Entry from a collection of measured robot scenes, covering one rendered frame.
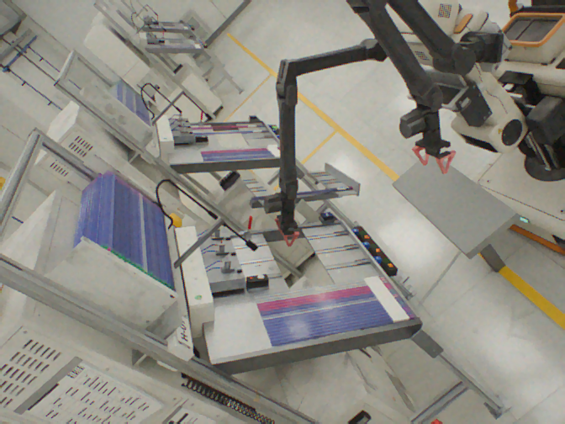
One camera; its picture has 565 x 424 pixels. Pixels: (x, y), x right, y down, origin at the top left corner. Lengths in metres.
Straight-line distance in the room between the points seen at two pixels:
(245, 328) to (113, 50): 4.89
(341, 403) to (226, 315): 0.55
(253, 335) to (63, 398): 0.56
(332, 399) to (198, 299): 0.66
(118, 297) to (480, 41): 1.29
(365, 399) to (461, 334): 0.78
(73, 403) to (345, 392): 0.93
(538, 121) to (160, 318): 1.48
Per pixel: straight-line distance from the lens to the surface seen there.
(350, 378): 1.84
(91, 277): 1.32
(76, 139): 2.59
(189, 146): 2.90
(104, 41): 6.05
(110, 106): 2.62
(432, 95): 1.48
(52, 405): 1.48
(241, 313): 1.60
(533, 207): 2.30
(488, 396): 2.13
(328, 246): 1.95
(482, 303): 2.46
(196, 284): 1.60
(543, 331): 2.32
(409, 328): 1.63
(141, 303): 1.38
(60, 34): 9.23
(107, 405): 1.49
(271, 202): 1.81
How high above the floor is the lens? 2.06
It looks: 33 degrees down
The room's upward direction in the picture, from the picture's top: 48 degrees counter-clockwise
